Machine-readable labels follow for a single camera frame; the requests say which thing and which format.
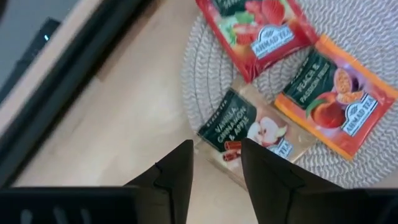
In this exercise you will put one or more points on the black aluminium table frame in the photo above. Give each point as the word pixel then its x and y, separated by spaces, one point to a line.
pixel 62 93

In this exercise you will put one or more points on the group of red snack packets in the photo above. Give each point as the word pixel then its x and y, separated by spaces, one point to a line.
pixel 335 99

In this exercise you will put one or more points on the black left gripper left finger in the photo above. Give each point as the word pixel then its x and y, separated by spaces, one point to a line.
pixel 174 186

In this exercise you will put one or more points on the beige vanilla tea bag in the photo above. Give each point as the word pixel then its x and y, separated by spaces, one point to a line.
pixel 245 124

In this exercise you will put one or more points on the black power strip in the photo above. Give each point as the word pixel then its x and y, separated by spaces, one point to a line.
pixel 34 49

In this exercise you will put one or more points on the red strawberry tea bag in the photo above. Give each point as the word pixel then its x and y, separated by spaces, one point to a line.
pixel 264 37

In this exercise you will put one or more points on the round woven white mat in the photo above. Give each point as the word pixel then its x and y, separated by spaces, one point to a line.
pixel 211 77

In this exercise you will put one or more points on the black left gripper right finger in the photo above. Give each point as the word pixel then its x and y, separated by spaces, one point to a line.
pixel 280 193

